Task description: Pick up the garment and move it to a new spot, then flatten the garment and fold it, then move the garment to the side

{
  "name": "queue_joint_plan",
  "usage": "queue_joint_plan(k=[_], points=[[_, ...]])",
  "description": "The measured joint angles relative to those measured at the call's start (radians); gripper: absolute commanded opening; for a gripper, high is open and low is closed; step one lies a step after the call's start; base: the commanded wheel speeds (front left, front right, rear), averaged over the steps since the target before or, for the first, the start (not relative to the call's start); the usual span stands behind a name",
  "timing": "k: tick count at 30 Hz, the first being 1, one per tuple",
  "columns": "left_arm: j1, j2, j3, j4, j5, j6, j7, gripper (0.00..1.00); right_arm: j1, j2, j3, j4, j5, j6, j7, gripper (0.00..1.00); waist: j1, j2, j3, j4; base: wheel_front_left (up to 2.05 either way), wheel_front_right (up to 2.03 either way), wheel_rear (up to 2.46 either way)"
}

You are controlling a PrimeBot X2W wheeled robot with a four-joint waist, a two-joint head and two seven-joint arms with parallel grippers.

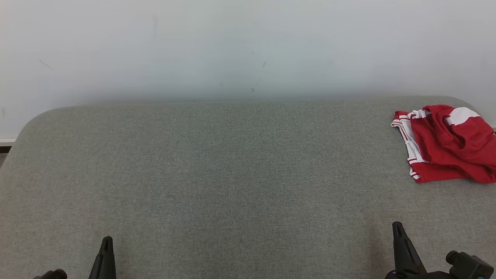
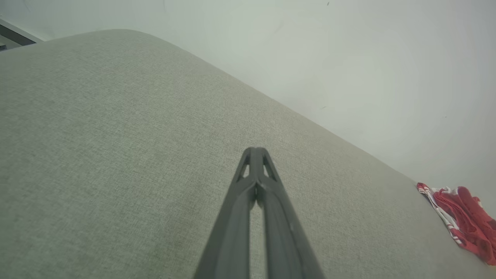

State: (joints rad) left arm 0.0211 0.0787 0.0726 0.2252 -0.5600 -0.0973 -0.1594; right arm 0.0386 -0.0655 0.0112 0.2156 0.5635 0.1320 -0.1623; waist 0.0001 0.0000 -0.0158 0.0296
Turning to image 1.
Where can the white wall baseboard strip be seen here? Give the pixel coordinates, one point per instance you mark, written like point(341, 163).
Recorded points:
point(7, 142)

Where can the grey fabric sofa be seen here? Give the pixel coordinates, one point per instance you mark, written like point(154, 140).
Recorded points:
point(232, 186)

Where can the red Bulls basketball jersey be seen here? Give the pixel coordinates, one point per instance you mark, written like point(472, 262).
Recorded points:
point(434, 170)

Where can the red shorts with white trim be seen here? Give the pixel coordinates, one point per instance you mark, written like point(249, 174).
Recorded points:
point(465, 143)

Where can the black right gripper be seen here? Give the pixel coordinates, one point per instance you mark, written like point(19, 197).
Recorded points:
point(434, 276)

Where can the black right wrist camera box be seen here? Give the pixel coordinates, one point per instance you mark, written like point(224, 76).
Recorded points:
point(471, 267)

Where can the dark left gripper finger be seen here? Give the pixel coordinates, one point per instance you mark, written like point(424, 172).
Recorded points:
point(104, 263)

